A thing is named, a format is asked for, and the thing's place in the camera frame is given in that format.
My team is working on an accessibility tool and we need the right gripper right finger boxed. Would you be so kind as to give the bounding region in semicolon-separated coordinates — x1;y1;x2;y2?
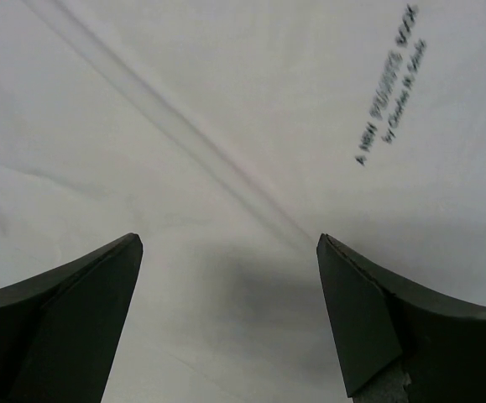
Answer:
316;234;486;402

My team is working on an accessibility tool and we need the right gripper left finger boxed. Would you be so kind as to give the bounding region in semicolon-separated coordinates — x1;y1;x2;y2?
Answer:
0;233;143;402

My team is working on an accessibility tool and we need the green and white t shirt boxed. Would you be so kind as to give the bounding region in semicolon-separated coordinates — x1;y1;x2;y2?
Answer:
0;1;486;402

